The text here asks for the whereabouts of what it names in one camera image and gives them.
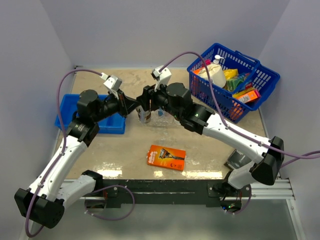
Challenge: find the blue plastic bin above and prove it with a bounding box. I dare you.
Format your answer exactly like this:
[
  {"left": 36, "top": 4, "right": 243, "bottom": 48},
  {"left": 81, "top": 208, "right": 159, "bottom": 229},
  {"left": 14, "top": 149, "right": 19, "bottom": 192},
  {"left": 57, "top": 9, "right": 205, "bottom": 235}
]
[{"left": 60, "top": 94, "right": 126, "bottom": 135}]

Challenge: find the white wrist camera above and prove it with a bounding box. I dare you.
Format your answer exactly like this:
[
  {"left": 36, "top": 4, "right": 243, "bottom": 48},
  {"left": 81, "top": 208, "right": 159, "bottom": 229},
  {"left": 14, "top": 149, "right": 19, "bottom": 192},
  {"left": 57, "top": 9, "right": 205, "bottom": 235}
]
[
  {"left": 151, "top": 65, "right": 172, "bottom": 92},
  {"left": 100, "top": 72, "right": 123, "bottom": 100}
]

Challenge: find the orange pink box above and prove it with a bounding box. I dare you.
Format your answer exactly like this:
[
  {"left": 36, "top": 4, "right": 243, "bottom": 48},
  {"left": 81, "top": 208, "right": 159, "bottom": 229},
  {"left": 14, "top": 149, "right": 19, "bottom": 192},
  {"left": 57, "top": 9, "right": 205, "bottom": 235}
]
[{"left": 232, "top": 87, "right": 261, "bottom": 104}]

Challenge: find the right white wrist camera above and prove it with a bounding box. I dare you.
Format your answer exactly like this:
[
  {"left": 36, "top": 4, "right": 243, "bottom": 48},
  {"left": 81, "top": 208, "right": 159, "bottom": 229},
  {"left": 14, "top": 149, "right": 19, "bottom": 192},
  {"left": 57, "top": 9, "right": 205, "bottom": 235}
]
[{"left": 151, "top": 65, "right": 172, "bottom": 92}]

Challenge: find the dark smoked plastic cup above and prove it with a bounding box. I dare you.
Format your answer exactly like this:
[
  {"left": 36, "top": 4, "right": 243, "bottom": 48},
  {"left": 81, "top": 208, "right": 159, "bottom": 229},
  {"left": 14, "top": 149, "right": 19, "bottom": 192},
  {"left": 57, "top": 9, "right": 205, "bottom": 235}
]
[{"left": 136, "top": 106, "right": 151, "bottom": 124}]

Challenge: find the yellow sponge pack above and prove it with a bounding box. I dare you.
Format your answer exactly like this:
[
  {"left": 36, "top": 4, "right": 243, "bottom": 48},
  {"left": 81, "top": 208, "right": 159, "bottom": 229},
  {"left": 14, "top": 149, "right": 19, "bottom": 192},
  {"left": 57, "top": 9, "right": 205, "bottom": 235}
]
[{"left": 223, "top": 68, "right": 239, "bottom": 80}]

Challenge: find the clear textured acrylic tray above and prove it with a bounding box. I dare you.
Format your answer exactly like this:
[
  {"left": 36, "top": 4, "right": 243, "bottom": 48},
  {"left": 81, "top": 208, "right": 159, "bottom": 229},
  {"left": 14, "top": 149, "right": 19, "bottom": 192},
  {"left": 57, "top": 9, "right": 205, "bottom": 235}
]
[{"left": 136, "top": 106, "right": 180, "bottom": 128}]

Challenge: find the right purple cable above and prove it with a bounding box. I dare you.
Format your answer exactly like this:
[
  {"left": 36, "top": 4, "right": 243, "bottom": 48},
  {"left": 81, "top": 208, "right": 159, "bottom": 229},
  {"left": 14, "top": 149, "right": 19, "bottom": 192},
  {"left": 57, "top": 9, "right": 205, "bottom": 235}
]
[{"left": 159, "top": 51, "right": 320, "bottom": 216}]

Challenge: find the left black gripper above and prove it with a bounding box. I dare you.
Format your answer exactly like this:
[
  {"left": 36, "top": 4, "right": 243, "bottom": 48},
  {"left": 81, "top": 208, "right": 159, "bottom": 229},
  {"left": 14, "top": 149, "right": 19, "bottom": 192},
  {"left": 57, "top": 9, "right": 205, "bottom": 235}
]
[{"left": 92, "top": 88, "right": 141, "bottom": 123}]

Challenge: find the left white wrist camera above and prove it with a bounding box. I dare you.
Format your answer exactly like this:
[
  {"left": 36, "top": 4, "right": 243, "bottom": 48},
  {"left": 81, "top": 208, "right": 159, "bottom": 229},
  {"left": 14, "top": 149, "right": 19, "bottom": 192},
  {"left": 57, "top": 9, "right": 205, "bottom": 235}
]
[{"left": 100, "top": 72, "right": 123, "bottom": 100}]

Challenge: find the white toothbrush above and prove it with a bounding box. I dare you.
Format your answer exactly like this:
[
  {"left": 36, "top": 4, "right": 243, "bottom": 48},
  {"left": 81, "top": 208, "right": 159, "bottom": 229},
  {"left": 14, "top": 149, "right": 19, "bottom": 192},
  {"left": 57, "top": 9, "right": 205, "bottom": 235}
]
[{"left": 139, "top": 107, "right": 146, "bottom": 124}]

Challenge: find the small red box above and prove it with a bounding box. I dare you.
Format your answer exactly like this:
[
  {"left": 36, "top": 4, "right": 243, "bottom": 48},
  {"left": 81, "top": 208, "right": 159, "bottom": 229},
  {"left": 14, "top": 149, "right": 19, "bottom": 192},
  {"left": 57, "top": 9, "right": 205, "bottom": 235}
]
[{"left": 202, "top": 59, "right": 211, "bottom": 67}]

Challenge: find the green sponge pack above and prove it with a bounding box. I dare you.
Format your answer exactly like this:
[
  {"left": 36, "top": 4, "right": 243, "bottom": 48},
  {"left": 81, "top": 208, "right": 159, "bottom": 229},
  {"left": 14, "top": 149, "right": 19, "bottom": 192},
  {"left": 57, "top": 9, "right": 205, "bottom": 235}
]
[{"left": 226, "top": 73, "right": 250, "bottom": 92}]

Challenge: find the black green razor package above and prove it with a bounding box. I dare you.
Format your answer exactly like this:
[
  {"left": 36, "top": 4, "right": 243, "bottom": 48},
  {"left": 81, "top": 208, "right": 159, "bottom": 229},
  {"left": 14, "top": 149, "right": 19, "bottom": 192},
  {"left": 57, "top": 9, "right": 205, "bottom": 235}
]
[{"left": 224, "top": 149, "right": 251, "bottom": 170}]

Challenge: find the orange razor box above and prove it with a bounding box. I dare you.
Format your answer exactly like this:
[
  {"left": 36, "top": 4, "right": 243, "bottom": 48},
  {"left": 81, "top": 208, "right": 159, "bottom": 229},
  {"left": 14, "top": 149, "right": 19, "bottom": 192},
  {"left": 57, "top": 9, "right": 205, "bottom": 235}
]
[{"left": 146, "top": 145, "right": 186, "bottom": 172}]

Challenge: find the blue shopping basket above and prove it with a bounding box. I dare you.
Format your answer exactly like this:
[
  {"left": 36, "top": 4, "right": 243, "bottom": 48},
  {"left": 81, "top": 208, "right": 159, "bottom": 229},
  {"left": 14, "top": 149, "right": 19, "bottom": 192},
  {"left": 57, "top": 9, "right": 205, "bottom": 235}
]
[{"left": 187, "top": 43, "right": 280, "bottom": 123}]

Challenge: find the black aluminium base frame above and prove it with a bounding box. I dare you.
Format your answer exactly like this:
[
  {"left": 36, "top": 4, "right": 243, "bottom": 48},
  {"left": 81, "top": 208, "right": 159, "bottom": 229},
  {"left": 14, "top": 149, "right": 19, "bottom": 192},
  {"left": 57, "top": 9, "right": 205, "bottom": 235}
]
[{"left": 31, "top": 174, "right": 298, "bottom": 216}]

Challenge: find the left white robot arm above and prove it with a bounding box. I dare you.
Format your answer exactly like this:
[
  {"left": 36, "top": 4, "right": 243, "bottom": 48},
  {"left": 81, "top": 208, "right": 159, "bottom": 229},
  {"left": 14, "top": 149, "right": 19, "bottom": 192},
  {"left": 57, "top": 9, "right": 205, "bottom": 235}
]
[{"left": 14, "top": 89, "right": 140, "bottom": 229}]

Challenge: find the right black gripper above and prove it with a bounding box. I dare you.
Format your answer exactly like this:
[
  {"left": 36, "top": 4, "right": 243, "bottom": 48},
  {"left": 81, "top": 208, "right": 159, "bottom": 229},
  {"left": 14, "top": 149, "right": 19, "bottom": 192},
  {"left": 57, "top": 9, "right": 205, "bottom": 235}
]
[{"left": 136, "top": 78, "right": 183, "bottom": 120}]

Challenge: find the white pump bottle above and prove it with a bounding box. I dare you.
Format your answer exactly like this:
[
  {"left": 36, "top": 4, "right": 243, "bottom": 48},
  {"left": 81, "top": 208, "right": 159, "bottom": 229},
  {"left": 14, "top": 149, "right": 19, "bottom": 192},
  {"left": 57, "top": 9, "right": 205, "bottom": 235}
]
[{"left": 213, "top": 54, "right": 225, "bottom": 65}]

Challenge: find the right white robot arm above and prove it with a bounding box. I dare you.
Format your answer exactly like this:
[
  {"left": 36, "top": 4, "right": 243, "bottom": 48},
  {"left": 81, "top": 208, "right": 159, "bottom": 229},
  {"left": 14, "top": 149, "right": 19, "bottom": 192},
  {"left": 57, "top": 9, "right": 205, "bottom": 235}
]
[{"left": 137, "top": 82, "right": 284, "bottom": 197}]

